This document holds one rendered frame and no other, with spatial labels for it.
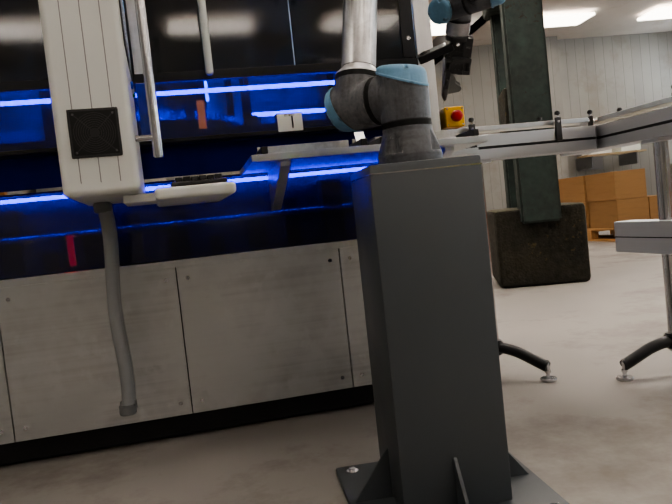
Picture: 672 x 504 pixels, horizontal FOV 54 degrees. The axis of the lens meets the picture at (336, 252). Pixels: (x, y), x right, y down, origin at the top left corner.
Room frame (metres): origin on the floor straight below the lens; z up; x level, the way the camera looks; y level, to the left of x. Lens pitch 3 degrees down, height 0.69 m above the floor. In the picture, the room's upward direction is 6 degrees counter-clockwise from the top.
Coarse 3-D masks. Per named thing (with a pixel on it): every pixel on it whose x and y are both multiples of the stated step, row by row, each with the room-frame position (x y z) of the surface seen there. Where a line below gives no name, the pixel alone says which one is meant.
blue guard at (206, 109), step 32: (0, 96) 2.06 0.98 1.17; (32, 96) 2.08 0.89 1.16; (160, 96) 2.15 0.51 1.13; (192, 96) 2.17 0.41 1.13; (224, 96) 2.20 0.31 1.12; (256, 96) 2.22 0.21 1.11; (288, 96) 2.24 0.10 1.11; (320, 96) 2.26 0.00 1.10; (0, 128) 2.05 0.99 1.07; (32, 128) 2.07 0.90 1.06; (192, 128) 2.17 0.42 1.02; (224, 128) 2.19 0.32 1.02; (256, 128) 2.21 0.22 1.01
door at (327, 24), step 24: (288, 0) 2.26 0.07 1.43; (312, 0) 2.27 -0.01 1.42; (336, 0) 2.29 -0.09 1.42; (384, 0) 2.32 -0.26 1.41; (312, 24) 2.27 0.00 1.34; (336, 24) 2.29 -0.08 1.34; (384, 24) 2.32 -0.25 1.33; (312, 48) 2.27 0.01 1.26; (336, 48) 2.29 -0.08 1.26; (384, 48) 2.32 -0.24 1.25
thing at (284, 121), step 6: (282, 114) 2.23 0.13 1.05; (288, 114) 2.24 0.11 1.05; (294, 114) 2.24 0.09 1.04; (300, 114) 2.24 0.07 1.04; (282, 120) 2.23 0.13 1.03; (288, 120) 2.23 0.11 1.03; (294, 120) 2.24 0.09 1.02; (300, 120) 2.24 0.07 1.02; (282, 126) 2.23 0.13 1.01; (288, 126) 2.23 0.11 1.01; (294, 126) 2.24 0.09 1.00; (300, 126) 2.24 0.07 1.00
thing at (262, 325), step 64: (256, 256) 2.20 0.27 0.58; (320, 256) 2.25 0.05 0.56; (0, 320) 2.04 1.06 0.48; (64, 320) 2.08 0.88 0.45; (128, 320) 2.12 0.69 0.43; (192, 320) 2.16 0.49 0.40; (256, 320) 2.20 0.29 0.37; (320, 320) 2.24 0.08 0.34; (0, 384) 2.03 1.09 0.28; (64, 384) 2.07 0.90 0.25; (192, 384) 2.15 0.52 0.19; (256, 384) 2.19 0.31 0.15; (320, 384) 2.24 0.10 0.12
